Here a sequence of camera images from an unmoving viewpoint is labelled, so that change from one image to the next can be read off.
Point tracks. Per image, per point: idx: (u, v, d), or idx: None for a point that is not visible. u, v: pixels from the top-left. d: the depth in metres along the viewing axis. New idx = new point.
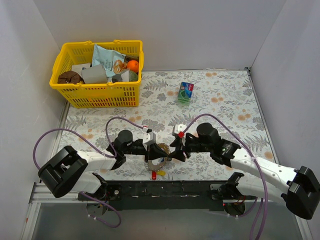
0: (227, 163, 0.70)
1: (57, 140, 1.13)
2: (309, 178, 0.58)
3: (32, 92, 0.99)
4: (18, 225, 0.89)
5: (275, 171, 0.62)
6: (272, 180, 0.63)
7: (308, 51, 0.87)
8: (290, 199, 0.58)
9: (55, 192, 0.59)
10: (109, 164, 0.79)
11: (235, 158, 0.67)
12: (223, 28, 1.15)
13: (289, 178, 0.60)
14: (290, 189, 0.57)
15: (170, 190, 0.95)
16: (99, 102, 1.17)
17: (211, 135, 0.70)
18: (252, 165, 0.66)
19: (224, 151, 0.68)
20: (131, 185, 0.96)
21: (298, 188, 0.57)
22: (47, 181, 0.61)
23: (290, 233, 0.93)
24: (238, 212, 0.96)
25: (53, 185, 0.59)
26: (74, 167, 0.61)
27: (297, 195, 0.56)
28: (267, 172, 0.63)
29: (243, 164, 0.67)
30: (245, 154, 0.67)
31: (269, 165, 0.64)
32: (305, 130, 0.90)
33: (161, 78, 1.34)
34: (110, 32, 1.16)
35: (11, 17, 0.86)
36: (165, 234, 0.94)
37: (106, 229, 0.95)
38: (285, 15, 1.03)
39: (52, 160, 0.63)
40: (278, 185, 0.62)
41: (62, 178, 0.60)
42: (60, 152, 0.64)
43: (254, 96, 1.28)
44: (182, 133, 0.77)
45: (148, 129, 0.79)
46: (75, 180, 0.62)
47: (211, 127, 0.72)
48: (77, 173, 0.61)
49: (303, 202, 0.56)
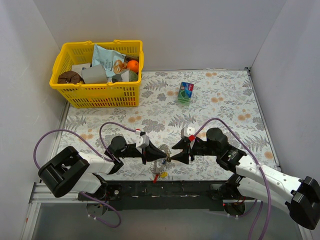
0: (232, 169, 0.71)
1: (57, 140, 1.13)
2: (314, 188, 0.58)
3: (32, 92, 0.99)
4: (18, 225, 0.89)
5: (280, 180, 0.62)
6: (276, 188, 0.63)
7: (308, 51, 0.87)
8: (294, 208, 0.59)
9: (55, 192, 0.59)
10: (108, 167, 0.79)
11: (240, 165, 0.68)
12: (223, 28, 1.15)
13: (293, 188, 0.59)
14: (294, 199, 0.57)
15: (170, 190, 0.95)
16: (99, 102, 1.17)
17: (220, 142, 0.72)
18: (257, 173, 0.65)
19: (229, 157, 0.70)
20: (131, 185, 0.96)
21: (301, 198, 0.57)
22: (47, 181, 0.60)
23: (290, 233, 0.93)
24: (238, 212, 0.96)
25: (53, 185, 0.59)
26: (76, 167, 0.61)
27: (300, 204, 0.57)
28: (272, 181, 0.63)
29: (248, 172, 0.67)
30: (250, 162, 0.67)
31: (274, 174, 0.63)
32: (305, 130, 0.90)
33: (161, 78, 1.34)
34: (110, 32, 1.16)
35: (11, 17, 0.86)
36: (165, 234, 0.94)
37: (106, 229, 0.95)
38: (285, 15, 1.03)
39: (53, 160, 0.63)
40: (282, 194, 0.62)
41: (63, 178, 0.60)
42: (62, 152, 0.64)
43: (254, 96, 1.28)
44: (193, 136, 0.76)
45: (141, 133, 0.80)
46: (76, 181, 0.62)
47: (221, 133, 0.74)
48: (78, 174, 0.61)
49: (306, 211, 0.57)
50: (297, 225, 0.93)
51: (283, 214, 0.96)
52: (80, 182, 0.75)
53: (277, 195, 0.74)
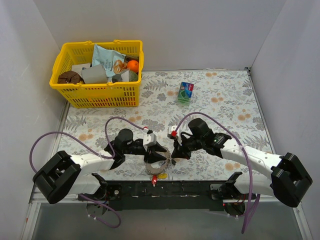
0: (218, 153, 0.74)
1: (57, 140, 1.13)
2: (294, 164, 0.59)
3: (32, 92, 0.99)
4: (18, 225, 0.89)
5: (261, 158, 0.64)
6: (258, 167, 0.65)
7: (308, 50, 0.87)
8: (276, 185, 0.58)
9: (49, 199, 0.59)
10: (107, 164, 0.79)
11: (225, 148, 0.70)
12: (223, 28, 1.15)
13: (273, 164, 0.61)
14: (274, 174, 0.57)
15: (170, 190, 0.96)
16: (99, 102, 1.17)
17: (199, 127, 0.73)
18: (240, 153, 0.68)
19: (215, 142, 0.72)
20: (131, 185, 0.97)
21: (282, 173, 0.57)
22: (41, 188, 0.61)
23: (291, 233, 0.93)
24: (238, 212, 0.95)
25: (47, 191, 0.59)
26: (67, 174, 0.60)
27: (280, 180, 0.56)
28: (254, 159, 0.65)
29: (232, 153, 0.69)
30: (234, 144, 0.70)
31: (256, 153, 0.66)
32: (305, 129, 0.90)
33: (161, 78, 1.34)
34: (110, 32, 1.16)
35: (11, 18, 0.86)
36: (165, 234, 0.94)
37: (106, 229, 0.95)
38: (285, 16, 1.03)
39: (45, 167, 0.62)
40: (264, 172, 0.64)
41: (55, 186, 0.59)
42: (53, 159, 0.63)
43: (254, 95, 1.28)
44: (175, 132, 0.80)
45: (149, 131, 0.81)
46: (70, 185, 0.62)
47: (200, 119, 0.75)
48: (71, 178, 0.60)
49: (287, 187, 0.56)
50: (298, 225, 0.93)
51: (283, 213, 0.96)
52: (77, 185, 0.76)
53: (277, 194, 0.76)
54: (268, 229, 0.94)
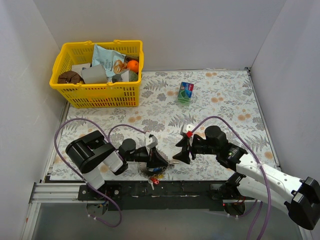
0: (232, 167, 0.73)
1: (57, 140, 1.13)
2: (314, 189, 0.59)
3: (32, 92, 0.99)
4: (18, 225, 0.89)
5: (280, 180, 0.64)
6: (276, 188, 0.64)
7: (308, 50, 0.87)
8: (294, 208, 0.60)
9: (82, 166, 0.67)
10: (117, 166, 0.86)
11: (241, 164, 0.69)
12: (223, 28, 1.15)
13: (293, 188, 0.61)
14: (294, 199, 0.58)
15: (170, 190, 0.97)
16: (99, 102, 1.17)
17: (218, 139, 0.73)
18: (258, 172, 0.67)
19: (230, 155, 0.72)
20: (131, 185, 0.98)
21: (301, 198, 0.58)
22: (74, 157, 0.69)
23: (290, 234, 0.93)
24: (238, 212, 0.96)
25: (80, 160, 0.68)
26: (103, 149, 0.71)
27: (300, 205, 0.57)
28: (272, 180, 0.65)
29: (248, 170, 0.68)
30: (251, 161, 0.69)
31: (275, 174, 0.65)
32: (305, 129, 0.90)
33: (161, 77, 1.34)
34: (110, 32, 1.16)
35: (11, 17, 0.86)
36: (165, 234, 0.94)
37: (106, 229, 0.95)
38: (285, 16, 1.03)
39: (82, 140, 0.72)
40: (282, 194, 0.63)
41: (89, 156, 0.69)
42: (91, 135, 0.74)
43: (254, 96, 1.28)
44: (190, 133, 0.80)
45: (150, 134, 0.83)
46: (98, 161, 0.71)
47: (218, 130, 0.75)
48: (103, 155, 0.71)
49: (305, 211, 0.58)
50: (297, 225, 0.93)
51: (283, 213, 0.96)
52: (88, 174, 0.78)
53: (277, 195, 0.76)
54: (268, 229, 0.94)
